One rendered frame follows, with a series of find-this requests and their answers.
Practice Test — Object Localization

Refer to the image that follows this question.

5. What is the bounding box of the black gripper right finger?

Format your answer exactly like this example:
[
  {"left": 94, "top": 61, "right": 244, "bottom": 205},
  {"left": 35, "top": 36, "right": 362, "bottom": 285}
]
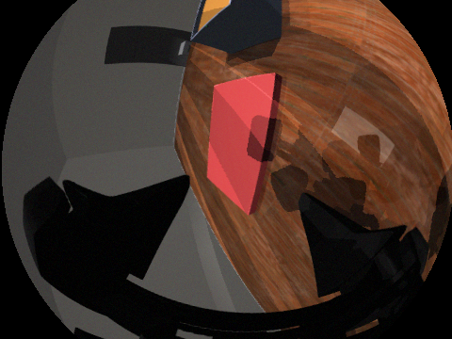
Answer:
[{"left": 298, "top": 193, "right": 407, "bottom": 298}]

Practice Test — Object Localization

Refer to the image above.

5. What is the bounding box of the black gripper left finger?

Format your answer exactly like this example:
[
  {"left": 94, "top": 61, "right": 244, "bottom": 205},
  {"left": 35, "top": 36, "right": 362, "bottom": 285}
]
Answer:
[{"left": 63, "top": 174, "right": 189, "bottom": 280}]

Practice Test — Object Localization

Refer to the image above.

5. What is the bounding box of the red lid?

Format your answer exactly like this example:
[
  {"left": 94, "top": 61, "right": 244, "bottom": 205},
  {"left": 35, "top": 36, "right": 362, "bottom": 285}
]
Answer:
[{"left": 207, "top": 73, "right": 283, "bottom": 215}]

